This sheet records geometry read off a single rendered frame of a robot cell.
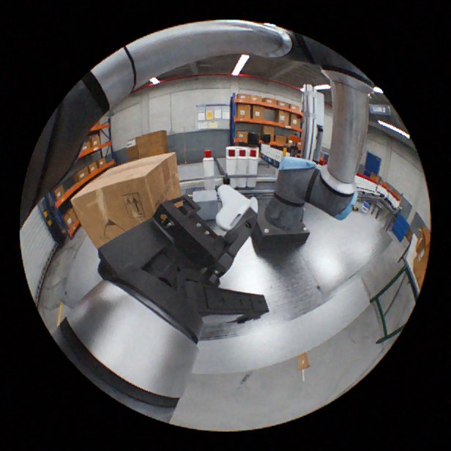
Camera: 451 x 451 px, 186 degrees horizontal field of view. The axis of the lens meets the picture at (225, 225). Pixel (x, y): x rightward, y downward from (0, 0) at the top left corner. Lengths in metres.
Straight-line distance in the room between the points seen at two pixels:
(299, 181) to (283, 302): 0.33
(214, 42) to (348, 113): 0.24
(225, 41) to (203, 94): 5.26
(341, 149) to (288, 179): 0.19
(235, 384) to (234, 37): 1.39
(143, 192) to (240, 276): 0.32
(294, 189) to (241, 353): 0.45
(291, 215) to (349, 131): 0.32
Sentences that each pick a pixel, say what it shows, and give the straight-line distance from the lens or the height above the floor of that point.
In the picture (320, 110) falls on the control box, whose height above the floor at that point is 1.37.
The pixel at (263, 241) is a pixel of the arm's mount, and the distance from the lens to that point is 0.45.
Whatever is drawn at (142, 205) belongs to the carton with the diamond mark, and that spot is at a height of 1.06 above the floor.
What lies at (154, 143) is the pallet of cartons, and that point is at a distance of 3.98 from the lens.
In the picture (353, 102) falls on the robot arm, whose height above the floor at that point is 1.30.
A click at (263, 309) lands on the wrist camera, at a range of 0.16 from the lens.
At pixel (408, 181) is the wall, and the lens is 8.07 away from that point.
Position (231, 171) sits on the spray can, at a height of 0.98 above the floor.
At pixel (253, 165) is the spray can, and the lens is 0.71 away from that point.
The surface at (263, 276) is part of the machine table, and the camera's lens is 0.42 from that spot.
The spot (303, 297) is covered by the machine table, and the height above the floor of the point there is 0.83.
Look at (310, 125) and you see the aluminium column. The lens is 0.69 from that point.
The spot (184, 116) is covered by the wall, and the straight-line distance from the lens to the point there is 5.29.
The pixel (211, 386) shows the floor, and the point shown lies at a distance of 1.25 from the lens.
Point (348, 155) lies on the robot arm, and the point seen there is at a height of 1.19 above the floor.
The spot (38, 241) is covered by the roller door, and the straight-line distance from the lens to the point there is 4.00.
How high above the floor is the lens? 1.18
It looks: 39 degrees down
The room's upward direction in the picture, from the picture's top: straight up
